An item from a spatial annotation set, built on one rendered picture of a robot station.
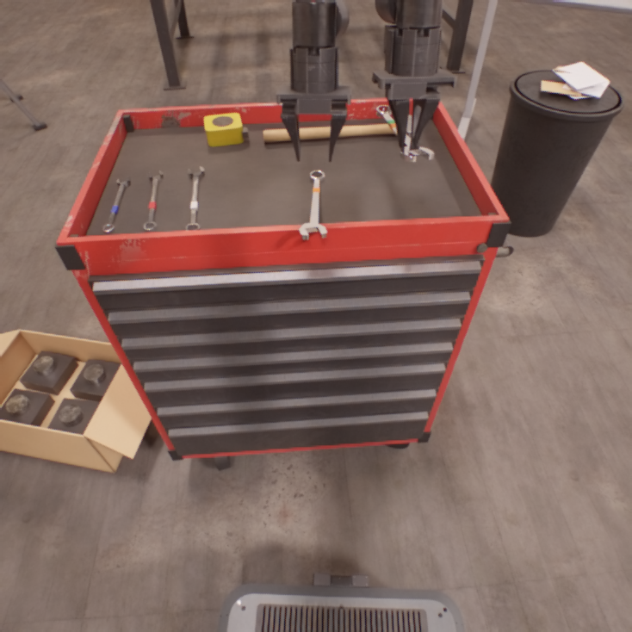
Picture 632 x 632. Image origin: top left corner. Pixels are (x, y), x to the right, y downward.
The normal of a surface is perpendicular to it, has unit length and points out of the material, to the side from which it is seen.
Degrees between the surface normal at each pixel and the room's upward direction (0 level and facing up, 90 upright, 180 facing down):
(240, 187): 0
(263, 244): 90
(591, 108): 0
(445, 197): 0
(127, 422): 42
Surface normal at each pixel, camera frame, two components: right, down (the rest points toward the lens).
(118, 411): 0.65, -0.40
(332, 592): 0.02, -1.00
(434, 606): 0.00, -0.66
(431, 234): 0.07, 0.75
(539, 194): -0.22, 0.77
